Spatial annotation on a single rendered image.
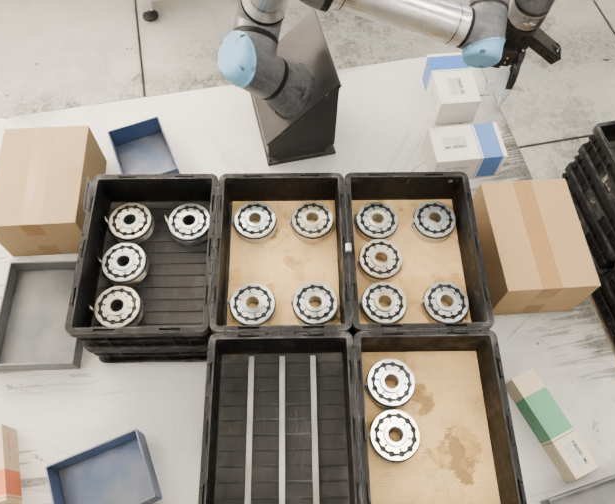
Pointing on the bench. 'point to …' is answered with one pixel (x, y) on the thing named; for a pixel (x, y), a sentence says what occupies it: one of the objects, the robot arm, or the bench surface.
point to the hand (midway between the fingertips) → (500, 81)
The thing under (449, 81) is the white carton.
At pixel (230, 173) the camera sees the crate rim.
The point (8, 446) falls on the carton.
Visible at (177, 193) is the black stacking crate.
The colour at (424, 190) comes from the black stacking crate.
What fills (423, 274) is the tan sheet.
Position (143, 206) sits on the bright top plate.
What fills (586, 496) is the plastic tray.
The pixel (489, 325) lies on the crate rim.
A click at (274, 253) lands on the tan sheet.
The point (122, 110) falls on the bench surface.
